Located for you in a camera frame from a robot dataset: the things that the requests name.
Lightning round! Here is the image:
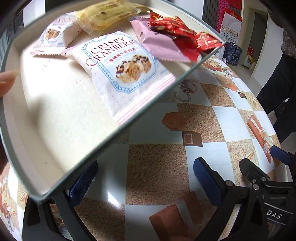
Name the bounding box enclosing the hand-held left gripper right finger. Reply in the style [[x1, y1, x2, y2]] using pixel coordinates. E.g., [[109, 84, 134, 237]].
[[194, 158, 255, 241]]

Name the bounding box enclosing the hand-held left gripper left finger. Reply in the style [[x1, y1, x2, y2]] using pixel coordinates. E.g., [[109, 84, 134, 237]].
[[22, 161, 98, 241]]

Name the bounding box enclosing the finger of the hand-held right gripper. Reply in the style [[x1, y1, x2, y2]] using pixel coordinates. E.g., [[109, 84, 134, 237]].
[[239, 159, 271, 186], [270, 146, 296, 167]]

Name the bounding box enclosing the grey shallow box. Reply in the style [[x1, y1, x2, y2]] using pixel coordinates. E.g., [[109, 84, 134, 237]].
[[0, 0, 226, 204]]

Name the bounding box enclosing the white pink-edged snack packet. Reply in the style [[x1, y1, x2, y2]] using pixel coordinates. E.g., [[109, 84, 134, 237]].
[[61, 31, 175, 127], [30, 13, 82, 56]]

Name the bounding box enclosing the small red gold-streaked candy packet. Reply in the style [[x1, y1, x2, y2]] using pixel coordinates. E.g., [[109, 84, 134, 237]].
[[194, 31, 224, 54]]

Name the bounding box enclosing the pink snack packet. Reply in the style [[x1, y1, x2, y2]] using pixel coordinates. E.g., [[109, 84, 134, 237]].
[[130, 17, 201, 63]]

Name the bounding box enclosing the red jagged-edge snack packet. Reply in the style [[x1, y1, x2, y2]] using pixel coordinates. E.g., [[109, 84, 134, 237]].
[[149, 11, 197, 37]]

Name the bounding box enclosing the yellow cake packet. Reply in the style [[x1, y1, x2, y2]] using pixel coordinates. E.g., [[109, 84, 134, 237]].
[[75, 0, 148, 37]]

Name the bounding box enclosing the red and white bag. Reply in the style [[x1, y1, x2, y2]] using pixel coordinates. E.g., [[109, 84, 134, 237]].
[[244, 47, 257, 70]]

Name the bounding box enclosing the dark blue patterned bag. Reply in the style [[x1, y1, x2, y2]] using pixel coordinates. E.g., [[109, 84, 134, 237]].
[[225, 42, 243, 67]]

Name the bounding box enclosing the wall calendar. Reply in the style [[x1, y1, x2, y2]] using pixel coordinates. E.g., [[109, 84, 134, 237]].
[[217, 8, 243, 44]]

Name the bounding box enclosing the red wall decoration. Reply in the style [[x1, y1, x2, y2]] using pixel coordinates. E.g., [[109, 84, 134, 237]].
[[218, 0, 243, 14]]

